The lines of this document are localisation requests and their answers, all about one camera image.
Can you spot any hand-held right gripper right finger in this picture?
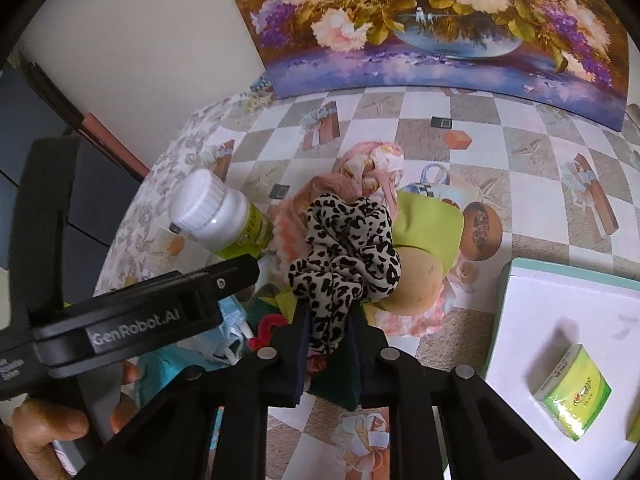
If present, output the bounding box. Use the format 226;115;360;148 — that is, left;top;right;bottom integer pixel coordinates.
345;304;576;480

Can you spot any pink white striped cloth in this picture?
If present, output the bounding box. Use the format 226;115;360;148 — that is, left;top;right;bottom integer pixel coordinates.
270;175;458;338

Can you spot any pink board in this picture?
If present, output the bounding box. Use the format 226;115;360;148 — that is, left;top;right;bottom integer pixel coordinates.
80;112;148;181

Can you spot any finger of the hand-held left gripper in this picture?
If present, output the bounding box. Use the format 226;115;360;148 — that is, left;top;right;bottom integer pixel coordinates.
175;254;261;300

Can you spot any dark cabinet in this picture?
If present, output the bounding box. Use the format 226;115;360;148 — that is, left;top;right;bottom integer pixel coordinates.
0;65;151;341

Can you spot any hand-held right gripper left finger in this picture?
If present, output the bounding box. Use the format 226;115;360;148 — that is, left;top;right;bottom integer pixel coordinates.
75;300;313;480

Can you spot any light blue face mask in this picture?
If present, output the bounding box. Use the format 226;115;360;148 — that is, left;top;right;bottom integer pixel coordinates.
192;295;256;366

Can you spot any white box with teal rim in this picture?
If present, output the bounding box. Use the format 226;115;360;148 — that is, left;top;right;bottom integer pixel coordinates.
482;257;640;480

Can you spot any teal cloth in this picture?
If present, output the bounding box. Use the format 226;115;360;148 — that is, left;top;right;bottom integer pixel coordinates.
132;350;226;480

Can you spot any leopard print scrunchie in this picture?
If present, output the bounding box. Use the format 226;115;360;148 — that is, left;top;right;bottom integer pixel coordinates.
287;191;403;358

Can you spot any white bottle with green label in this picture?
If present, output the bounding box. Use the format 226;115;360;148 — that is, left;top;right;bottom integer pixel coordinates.
169;167;276;261

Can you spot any lime green cloth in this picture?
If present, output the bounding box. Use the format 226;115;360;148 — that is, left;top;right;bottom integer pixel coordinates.
272;190;463;328

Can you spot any yellow and green sponge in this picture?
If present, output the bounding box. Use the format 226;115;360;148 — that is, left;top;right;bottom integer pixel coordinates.
250;247;448;411

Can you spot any flower vase painting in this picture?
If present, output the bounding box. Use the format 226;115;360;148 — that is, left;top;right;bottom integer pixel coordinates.
215;0;631;133

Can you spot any checkered printed tablecloth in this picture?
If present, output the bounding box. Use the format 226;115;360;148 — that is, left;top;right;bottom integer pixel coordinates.
97;72;640;480

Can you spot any pink floral scrunchie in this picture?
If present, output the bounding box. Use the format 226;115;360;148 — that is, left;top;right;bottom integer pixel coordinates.
337;141;406;196

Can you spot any person's left hand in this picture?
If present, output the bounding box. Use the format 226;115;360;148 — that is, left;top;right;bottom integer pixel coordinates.
12;360;143;478

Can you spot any red plastic item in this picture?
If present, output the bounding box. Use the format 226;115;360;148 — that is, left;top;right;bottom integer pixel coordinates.
247;312;286;351

